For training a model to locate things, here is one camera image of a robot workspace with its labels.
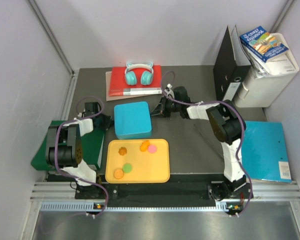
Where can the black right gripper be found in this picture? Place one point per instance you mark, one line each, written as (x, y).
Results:
(159, 109)

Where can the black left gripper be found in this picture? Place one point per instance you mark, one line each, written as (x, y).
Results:
(108, 122)

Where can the teal tin lid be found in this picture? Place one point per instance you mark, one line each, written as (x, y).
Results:
(132, 117)

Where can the orange fish shaped cookie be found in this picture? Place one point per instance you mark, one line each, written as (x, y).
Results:
(144, 146)

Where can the teal cookie tin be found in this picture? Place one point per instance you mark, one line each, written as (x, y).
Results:
(130, 135)

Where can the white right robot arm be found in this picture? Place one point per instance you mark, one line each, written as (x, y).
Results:
(228, 128)

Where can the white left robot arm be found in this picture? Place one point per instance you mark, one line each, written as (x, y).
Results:
(83, 174)

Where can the green binder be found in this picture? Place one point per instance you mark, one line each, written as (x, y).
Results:
(78, 141)

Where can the teal cat ear headphones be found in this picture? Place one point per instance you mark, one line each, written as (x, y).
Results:
(142, 72)

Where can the orange flower shaped cookie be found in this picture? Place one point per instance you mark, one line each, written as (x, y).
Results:
(122, 151)

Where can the red book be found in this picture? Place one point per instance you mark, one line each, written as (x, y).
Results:
(119, 87)

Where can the pink sandwich cookie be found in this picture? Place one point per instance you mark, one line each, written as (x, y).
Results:
(152, 149)

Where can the yellow plastic tray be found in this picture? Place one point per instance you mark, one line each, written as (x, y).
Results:
(146, 167)

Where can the green sandwich cookie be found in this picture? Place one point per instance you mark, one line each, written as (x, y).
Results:
(127, 168)

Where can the orange round cookie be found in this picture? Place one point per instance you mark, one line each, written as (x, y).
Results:
(118, 174)

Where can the black lever arch binder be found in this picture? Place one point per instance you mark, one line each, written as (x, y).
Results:
(231, 66)

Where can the white storage box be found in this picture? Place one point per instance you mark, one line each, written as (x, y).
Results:
(265, 81)

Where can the blue folder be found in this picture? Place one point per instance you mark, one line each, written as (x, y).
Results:
(264, 152)

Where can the blue paperback book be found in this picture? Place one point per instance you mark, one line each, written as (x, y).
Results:
(263, 44)

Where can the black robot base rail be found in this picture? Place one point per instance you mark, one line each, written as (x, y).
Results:
(181, 190)

